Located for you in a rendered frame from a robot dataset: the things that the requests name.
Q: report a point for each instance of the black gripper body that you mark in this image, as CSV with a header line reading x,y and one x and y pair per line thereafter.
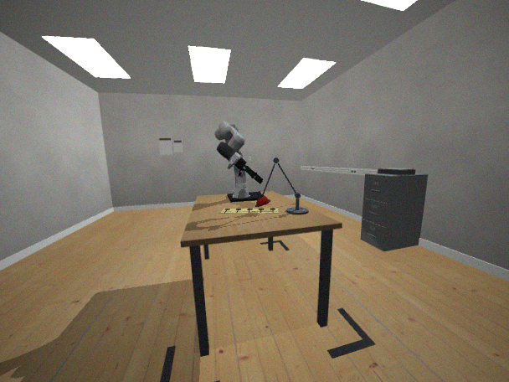
x,y
240,164

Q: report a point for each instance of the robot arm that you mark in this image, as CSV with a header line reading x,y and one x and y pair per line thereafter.
x,y
231,151

